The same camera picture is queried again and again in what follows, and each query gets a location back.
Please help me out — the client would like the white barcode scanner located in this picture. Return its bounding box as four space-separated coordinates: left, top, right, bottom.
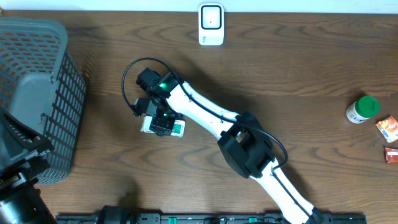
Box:
198 3 224 46

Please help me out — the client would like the white green medicine box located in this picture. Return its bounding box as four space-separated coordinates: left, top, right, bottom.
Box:
141 116 185 138

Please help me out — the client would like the black camera cable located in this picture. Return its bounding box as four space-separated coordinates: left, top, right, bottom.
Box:
121 57 313 218

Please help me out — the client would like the green lid jar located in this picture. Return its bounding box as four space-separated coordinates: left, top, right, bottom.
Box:
346 96 380 124

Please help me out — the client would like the orange snack packet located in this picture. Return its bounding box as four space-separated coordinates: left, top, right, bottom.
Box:
376 116 398 143

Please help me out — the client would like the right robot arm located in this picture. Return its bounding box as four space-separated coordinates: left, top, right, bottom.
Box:
134 68 324 223

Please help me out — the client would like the grey plastic mesh basket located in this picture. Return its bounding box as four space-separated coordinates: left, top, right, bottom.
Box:
1 17 86 185

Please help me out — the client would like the red chocolate bar wrapper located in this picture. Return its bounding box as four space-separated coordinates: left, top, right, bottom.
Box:
384 147 398 164

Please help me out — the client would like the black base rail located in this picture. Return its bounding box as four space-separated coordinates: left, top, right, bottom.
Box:
55 205 368 224

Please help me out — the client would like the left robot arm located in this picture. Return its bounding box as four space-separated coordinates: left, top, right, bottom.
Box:
1 108 56 224

